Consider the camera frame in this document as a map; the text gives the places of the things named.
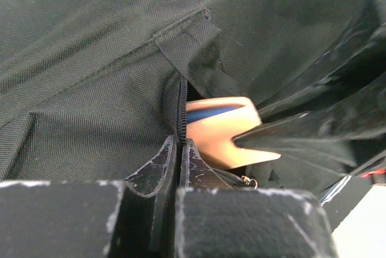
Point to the brown leather wallet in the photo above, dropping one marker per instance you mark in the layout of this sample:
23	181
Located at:
213	123

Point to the black student backpack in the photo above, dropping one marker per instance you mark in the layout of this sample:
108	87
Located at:
90	89

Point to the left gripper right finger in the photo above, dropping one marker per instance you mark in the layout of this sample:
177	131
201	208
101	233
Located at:
215	220

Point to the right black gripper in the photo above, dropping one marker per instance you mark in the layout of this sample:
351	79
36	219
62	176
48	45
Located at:
342	138

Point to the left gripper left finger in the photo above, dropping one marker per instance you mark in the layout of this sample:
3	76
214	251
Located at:
107	218

